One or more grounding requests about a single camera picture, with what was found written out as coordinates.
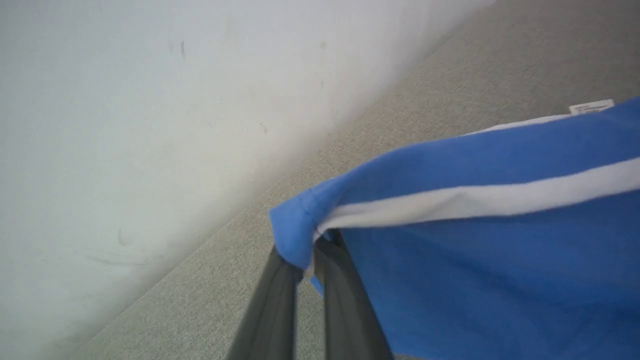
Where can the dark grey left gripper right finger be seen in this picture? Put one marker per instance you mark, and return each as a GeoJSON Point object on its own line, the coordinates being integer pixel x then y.
{"type": "Point", "coordinates": [350, 310]}

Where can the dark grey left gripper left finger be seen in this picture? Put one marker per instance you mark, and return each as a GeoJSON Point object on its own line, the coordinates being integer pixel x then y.
{"type": "Point", "coordinates": [270, 315]}

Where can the blue shorts with white stripes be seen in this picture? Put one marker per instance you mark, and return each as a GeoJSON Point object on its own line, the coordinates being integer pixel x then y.
{"type": "Point", "coordinates": [500, 260]}

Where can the grey fabric sofa cushion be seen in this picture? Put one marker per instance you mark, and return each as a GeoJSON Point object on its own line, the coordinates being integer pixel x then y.
{"type": "Point", "coordinates": [280, 210]}

